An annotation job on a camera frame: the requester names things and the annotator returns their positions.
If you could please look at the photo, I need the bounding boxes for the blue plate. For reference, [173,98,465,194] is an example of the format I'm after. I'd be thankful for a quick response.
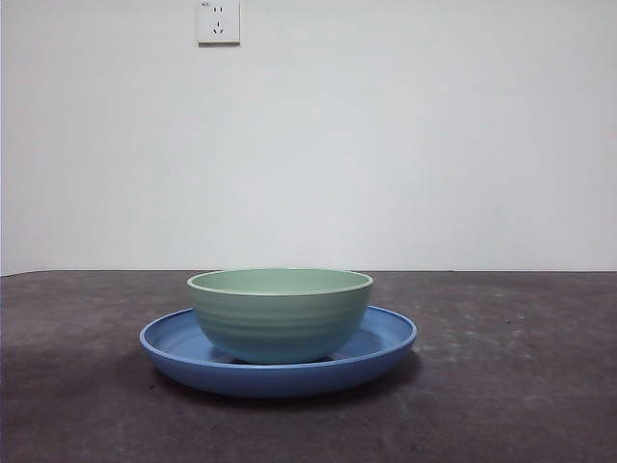
[139,304,418,399]

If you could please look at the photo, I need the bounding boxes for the white wall socket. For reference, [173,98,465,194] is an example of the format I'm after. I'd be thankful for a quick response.
[197,0,241,48]

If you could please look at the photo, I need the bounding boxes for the green ribbed bowl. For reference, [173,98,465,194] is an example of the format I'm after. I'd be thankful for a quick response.
[186,268,375,366]

